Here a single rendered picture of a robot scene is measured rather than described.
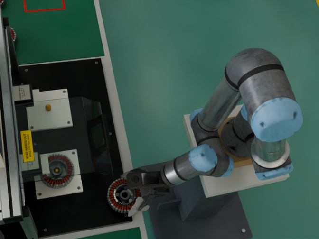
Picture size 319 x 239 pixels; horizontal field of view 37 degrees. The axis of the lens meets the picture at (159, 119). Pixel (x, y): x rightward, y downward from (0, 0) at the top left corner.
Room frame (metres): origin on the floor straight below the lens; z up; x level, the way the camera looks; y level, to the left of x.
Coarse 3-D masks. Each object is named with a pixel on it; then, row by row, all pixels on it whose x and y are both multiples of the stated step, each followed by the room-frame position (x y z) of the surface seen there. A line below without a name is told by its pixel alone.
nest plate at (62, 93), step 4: (40, 92) 0.75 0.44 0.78; (44, 92) 0.75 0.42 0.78; (48, 92) 0.76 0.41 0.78; (52, 92) 0.77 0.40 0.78; (56, 92) 0.77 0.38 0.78; (60, 92) 0.78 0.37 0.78; (64, 92) 0.78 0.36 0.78; (40, 96) 0.74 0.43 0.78; (44, 96) 0.74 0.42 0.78; (48, 96) 0.75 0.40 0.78; (52, 96) 0.75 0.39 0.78; (56, 96) 0.76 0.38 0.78; (60, 96) 0.76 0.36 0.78; (64, 96) 0.77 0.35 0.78; (40, 100) 0.72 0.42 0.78; (44, 100) 0.73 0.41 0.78
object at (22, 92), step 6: (24, 84) 0.69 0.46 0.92; (30, 84) 0.70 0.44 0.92; (18, 90) 0.66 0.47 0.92; (24, 90) 0.67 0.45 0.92; (30, 90) 0.68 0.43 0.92; (36, 90) 0.71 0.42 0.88; (18, 96) 0.64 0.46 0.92; (24, 96) 0.65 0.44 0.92; (30, 96) 0.66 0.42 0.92; (36, 96) 0.68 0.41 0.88; (18, 102) 0.63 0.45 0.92; (24, 102) 0.63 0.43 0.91
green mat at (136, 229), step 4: (132, 228) 0.40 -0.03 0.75; (136, 228) 0.40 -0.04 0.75; (108, 232) 0.36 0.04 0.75; (112, 232) 0.36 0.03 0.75; (116, 232) 0.37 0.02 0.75; (120, 232) 0.37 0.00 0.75; (124, 232) 0.38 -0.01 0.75; (128, 232) 0.38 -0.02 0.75; (132, 232) 0.38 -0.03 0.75; (136, 232) 0.39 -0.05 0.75; (140, 232) 0.39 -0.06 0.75; (88, 236) 0.33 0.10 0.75; (92, 236) 0.33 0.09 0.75; (96, 236) 0.34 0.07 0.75; (100, 236) 0.34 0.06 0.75; (104, 236) 0.34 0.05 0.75; (108, 236) 0.35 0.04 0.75; (112, 236) 0.35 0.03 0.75; (116, 236) 0.36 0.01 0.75; (120, 236) 0.36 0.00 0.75; (124, 236) 0.36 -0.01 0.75; (128, 236) 0.37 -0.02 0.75; (132, 236) 0.37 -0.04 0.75; (136, 236) 0.38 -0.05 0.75; (140, 236) 0.38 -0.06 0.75
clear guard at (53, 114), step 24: (24, 120) 0.51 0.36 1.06; (48, 120) 0.54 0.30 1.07; (72, 120) 0.56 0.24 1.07; (48, 144) 0.47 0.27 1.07; (72, 144) 0.49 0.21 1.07; (96, 144) 0.52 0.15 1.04; (24, 168) 0.38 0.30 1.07; (48, 168) 0.40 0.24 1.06; (72, 168) 0.42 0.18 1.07; (96, 168) 0.45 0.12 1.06
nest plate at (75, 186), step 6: (72, 180) 0.48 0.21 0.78; (78, 180) 0.49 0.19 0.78; (36, 186) 0.42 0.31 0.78; (42, 186) 0.43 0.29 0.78; (66, 186) 0.45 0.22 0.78; (72, 186) 0.46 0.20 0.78; (78, 186) 0.47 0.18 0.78; (36, 192) 0.40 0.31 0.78; (42, 192) 0.41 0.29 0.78; (48, 192) 0.42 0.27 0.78; (54, 192) 0.42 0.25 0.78; (60, 192) 0.43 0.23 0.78; (66, 192) 0.43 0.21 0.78; (72, 192) 0.44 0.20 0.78; (78, 192) 0.45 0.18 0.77; (42, 198) 0.39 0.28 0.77
